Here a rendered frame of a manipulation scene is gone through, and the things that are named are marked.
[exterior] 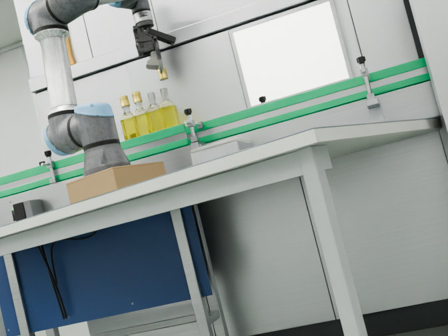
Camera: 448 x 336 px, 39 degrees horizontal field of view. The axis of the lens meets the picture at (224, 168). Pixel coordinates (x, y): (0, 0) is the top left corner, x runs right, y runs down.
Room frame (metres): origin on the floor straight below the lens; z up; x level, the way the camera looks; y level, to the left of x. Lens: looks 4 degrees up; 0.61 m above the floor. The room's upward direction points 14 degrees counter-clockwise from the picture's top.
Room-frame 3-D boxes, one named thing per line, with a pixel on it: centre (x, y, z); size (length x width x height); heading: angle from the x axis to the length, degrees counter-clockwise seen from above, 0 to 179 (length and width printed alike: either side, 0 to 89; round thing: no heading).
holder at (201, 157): (2.19, -0.02, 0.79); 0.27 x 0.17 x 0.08; 164
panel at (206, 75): (2.50, -0.13, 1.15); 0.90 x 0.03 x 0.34; 74
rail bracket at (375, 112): (2.12, -0.54, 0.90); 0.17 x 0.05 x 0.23; 164
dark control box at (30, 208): (2.42, 0.77, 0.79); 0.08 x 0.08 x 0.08; 74
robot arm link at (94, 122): (1.96, 0.36, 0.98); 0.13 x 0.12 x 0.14; 54
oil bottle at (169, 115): (2.44, 0.16, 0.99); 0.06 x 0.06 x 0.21; 74
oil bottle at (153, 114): (2.46, 0.21, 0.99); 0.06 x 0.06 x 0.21; 74
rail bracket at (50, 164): (2.41, 0.66, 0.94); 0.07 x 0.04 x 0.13; 164
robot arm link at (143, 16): (2.45, 0.17, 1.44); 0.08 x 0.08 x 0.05
